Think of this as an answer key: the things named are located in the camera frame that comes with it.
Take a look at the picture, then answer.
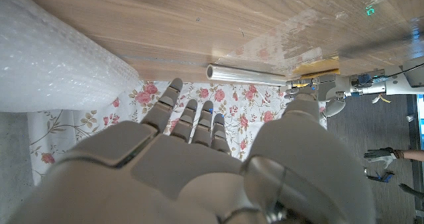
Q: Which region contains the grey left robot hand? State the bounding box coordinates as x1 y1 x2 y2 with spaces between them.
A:
280 69 388 118

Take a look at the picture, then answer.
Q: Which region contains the person's gloved hand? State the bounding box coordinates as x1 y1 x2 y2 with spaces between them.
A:
363 146 404 169

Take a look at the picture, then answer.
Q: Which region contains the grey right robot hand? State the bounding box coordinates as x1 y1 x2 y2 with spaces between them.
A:
6 78 378 224

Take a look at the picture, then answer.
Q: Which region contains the transparent cling film sheet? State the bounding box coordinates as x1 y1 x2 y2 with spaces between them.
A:
215 0 424 83

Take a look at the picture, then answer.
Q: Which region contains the clear cling film roll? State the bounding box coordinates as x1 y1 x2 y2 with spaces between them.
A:
205 63 290 87

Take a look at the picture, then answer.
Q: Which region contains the person's bare forearm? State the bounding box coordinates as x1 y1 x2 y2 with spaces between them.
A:
401 148 424 162

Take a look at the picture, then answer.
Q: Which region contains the yellow squeeze bottle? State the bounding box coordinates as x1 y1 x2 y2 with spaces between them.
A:
292 56 342 81

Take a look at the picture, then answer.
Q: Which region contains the bubble wrap roll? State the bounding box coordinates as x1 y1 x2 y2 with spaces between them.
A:
0 0 140 113

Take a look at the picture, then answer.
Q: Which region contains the floral print backdrop curtain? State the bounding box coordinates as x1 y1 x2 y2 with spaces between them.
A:
28 80 329 186

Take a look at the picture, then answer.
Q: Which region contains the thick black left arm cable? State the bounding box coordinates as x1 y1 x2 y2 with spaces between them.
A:
386 62 424 80

